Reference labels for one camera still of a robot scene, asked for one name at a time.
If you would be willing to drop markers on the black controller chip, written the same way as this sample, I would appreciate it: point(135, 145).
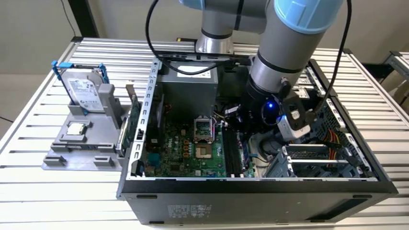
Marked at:
point(176, 167)

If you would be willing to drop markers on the CPU socket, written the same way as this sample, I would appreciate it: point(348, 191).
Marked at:
point(204, 151)

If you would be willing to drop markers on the grey parts rack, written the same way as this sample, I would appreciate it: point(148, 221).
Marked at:
point(92, 136)

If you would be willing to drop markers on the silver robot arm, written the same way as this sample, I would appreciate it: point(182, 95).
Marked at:
point(282, 48)

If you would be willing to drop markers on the hard disk in blue carrier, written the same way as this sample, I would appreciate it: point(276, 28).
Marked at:
point(83, 91)

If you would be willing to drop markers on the green motherboard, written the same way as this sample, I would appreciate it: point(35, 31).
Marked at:
point(211, 167)

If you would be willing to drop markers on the black RAM slot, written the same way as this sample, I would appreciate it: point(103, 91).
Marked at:
point(236, 153)
point(228, 153)
point(232, 153)

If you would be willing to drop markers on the perforated metal disk cage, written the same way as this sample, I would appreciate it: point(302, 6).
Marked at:
point(307, 155)

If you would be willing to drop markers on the black frame post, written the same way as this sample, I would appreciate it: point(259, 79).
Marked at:
point(84, 19)

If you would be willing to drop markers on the black PC case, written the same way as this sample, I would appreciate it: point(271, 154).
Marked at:
point(224, 206)

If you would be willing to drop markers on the metal slat side table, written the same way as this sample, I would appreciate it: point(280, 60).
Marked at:
point(399, 60)

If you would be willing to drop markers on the black yellow-tipped bracket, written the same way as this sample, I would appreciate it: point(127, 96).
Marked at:
point(186, 39)

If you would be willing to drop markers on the green graphics card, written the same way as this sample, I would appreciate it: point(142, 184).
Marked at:
point(134, 124)

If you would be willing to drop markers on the silver CPU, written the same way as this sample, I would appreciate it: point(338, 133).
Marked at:
point(76, 129)

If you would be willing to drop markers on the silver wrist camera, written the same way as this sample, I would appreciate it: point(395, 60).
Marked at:
point(295, 131)

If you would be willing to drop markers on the white four-pin power socket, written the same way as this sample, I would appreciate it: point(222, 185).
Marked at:
point(183, 132)

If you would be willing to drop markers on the grey power supply unit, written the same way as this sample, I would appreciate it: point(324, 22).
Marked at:
point(188, 100)

